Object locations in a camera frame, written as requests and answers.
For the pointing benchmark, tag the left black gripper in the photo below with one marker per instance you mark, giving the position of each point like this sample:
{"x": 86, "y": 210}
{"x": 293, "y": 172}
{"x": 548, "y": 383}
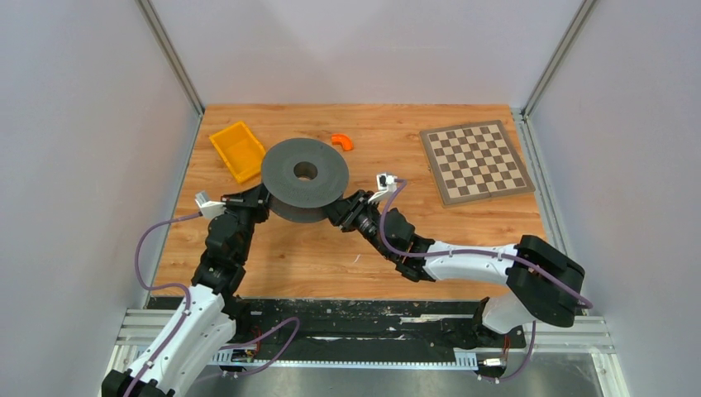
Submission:
{"x": 256, "y": 200}

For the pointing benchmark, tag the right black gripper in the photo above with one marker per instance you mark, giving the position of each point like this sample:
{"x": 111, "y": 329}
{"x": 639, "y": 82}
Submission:
{"x": 359, "y": 206}

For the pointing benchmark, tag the black cable spool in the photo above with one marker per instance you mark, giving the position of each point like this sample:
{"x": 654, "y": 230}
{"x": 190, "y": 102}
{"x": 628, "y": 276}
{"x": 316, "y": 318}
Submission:
{"x": 303, "y": 176}

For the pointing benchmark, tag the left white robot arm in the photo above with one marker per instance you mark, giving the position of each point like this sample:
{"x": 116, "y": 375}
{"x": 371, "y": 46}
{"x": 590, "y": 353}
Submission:
{"x": 209, "y": 312}

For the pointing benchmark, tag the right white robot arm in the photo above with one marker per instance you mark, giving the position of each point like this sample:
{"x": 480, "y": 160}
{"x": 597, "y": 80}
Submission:
{"x": 543, "y": 283}

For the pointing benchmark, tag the yellow plastic bin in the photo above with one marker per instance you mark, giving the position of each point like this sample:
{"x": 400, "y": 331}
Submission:
{"x": 240, "y": 150}

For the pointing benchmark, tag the orange curved plastic piece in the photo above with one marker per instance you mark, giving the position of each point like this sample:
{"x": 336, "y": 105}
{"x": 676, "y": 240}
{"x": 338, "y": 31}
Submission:
{"x": 343, "y": 141}

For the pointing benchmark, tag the wooden chessboard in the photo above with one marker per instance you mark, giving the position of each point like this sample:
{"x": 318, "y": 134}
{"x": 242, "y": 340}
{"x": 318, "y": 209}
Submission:
{"x": 473, "y": 162}

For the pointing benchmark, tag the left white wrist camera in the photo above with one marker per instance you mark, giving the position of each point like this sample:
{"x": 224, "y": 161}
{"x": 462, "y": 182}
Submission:
{"x": 208, "y": 208}

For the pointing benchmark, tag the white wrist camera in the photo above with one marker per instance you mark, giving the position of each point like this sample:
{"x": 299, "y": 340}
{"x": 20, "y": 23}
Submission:
{"x": 387, "y": 184}
{"x": 208, "y": 208}

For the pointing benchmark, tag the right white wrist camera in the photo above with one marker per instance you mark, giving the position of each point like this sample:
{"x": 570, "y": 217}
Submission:
{"x": 387, "y": 184}

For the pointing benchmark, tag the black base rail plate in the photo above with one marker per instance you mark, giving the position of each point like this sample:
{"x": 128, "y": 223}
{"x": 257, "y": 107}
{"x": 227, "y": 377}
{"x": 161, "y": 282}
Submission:
{"x": 381, "y": 331}

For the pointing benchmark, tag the left aluminium frame post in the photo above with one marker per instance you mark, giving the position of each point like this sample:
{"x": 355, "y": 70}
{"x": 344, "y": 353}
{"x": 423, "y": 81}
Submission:
{"x": 158, "y": 30}

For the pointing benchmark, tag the aluminium frame post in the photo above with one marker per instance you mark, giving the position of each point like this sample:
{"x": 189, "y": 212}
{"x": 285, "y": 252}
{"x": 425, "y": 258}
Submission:
{"x": 158, "y": 30}
{"x": 562, "y": 49}

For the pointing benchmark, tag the right aluminium frame post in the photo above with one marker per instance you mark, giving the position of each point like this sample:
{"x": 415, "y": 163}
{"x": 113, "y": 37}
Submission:
{"x": 562, "y": 49}

